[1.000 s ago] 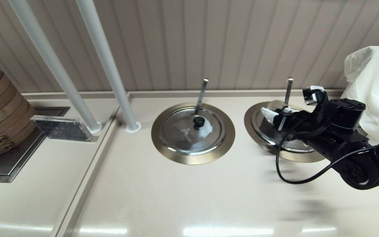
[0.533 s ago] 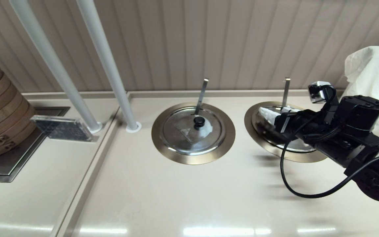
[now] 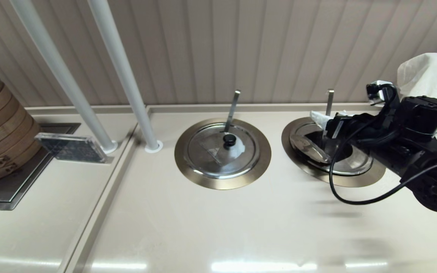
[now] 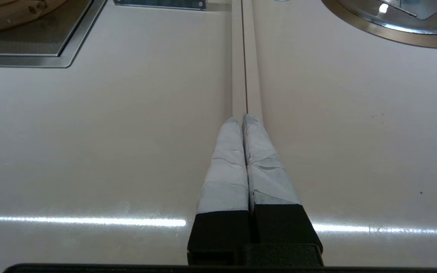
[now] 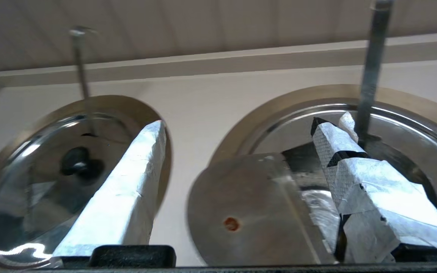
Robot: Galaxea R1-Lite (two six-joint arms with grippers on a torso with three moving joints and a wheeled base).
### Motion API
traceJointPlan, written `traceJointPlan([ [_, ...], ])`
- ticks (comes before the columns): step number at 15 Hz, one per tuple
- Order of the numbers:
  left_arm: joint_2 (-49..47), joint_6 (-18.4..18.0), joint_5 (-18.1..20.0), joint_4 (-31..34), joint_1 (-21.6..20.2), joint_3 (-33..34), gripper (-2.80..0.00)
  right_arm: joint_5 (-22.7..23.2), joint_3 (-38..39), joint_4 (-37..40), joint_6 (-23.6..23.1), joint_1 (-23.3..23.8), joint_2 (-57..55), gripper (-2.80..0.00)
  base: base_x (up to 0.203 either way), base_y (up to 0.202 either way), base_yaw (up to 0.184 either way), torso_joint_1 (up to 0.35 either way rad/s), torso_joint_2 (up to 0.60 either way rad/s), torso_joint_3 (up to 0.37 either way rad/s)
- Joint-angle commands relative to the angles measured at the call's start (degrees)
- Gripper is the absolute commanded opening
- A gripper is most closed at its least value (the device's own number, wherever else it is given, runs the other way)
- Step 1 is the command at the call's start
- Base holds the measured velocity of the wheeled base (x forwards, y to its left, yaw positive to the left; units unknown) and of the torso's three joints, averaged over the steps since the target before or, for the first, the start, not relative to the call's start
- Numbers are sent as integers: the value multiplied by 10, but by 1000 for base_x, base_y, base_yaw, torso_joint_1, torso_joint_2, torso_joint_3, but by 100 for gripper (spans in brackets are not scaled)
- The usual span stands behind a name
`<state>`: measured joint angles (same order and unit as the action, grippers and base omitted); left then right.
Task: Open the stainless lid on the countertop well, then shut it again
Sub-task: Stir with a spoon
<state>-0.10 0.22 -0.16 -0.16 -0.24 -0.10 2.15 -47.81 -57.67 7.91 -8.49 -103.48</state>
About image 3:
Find recessed steel steamer tray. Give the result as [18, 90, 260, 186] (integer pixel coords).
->
[0, 123, 82, 211]

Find round steel pot lid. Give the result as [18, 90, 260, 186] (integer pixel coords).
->
[290, 121, 373, 176]
[184, 123, 260, 179]

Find black camera cable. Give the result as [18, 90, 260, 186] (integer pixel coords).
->
[328, 85, 437, 206]

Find hinged lid flap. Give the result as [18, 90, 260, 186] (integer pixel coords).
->
[197, 133, 246, 164]
[290, 134, 332, 165]

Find clear acrylic sign plate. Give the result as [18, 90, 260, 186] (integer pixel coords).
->
[36, 133, 115, 165]

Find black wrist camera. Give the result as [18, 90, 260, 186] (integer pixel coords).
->
[366, 80, 394, 104]

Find long grey metal pole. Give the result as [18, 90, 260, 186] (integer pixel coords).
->
[88, 0, 159, 149]
[10, 0, 113, 149]

